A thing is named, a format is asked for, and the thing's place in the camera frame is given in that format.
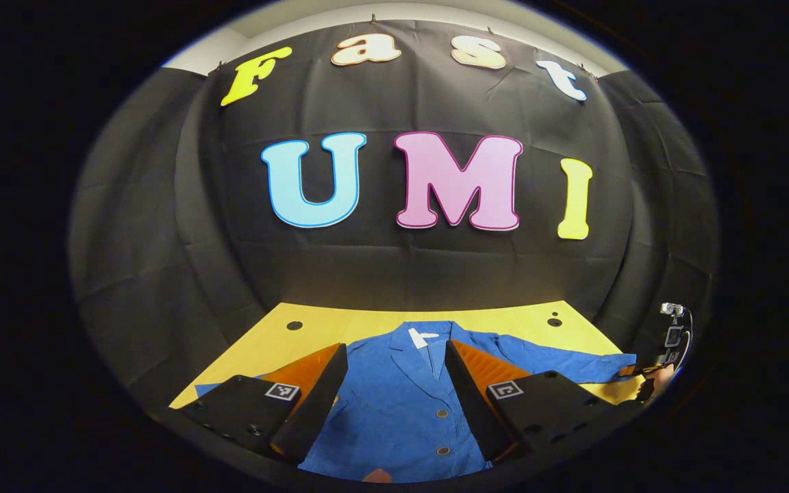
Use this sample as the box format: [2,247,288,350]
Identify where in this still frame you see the blue button-up shirt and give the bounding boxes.
[196,320,638,483]

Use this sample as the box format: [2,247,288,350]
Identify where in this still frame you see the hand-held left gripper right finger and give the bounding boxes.
[444,339,631,463]

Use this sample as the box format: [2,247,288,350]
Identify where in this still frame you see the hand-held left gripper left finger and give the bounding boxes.
[182,342,349,463]

